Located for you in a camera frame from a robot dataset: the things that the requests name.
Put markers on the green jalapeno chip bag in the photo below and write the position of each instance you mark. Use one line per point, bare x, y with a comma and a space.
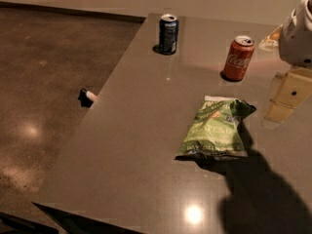
214, 133

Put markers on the clear plastic bag at edge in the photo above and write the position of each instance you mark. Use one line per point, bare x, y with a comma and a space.
271, 41

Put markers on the cream plastic gripper finger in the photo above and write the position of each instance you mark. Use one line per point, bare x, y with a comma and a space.
288, 91

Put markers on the small white object on floor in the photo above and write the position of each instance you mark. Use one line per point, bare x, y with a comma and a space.
88, 95

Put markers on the red Coca-Cola can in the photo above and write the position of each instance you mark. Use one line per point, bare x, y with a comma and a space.
238, 58

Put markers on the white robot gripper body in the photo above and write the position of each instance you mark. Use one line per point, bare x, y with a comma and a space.
296, 38

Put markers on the dark blue soda can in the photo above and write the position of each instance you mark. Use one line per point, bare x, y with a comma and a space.
168, 32

